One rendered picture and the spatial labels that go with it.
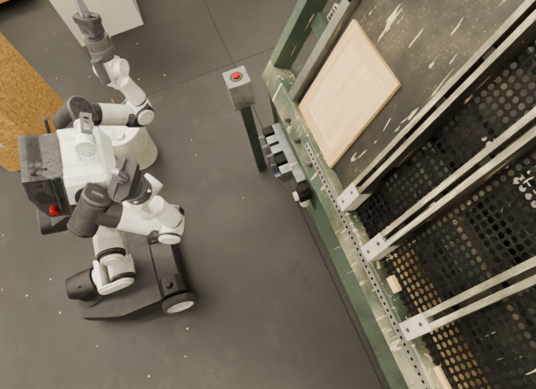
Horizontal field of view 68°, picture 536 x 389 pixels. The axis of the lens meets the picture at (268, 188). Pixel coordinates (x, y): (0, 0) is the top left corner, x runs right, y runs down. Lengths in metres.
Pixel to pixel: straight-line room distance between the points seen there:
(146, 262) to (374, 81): 1.72
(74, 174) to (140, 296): 1.23
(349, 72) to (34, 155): 1.21
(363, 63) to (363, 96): 0.13
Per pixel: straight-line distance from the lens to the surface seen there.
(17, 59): 3.20
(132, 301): 2.57
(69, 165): 1.52
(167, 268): 2.51
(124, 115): 1.78
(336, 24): 1.79
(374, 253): 1.56
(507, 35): 1.30
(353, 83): 1.69
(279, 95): 2.07
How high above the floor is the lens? 2.45
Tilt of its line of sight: 63 degrees down
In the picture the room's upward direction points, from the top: 16 degrees counter-clockwise
